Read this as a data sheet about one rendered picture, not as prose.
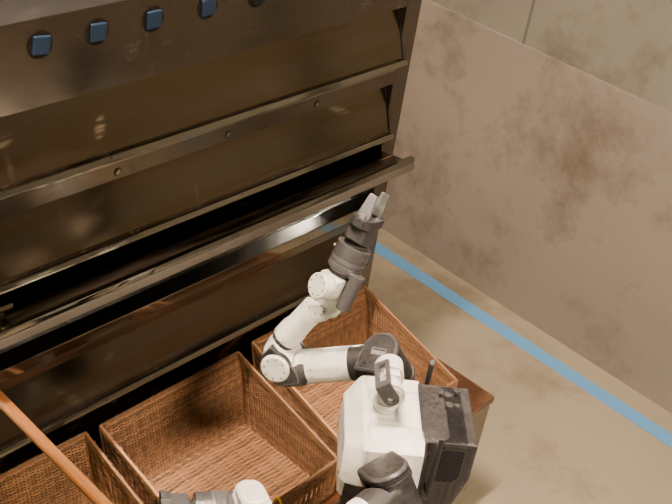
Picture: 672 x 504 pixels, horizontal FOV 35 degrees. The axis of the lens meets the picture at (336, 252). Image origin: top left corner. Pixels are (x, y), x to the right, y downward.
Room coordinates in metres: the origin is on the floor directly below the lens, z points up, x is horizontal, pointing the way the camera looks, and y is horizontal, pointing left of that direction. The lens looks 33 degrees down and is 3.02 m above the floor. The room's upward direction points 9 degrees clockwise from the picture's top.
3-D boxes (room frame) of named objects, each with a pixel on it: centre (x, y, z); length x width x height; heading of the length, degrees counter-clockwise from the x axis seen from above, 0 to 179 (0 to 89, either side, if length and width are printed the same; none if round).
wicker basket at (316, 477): (2.28, 0.24, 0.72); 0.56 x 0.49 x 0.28; 142
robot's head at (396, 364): (1.86, -0.17, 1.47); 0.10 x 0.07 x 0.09; 5
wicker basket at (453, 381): (2.76, -0.13, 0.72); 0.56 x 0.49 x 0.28; 141
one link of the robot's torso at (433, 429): (1.86, -0.23, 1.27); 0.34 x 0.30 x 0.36; 5
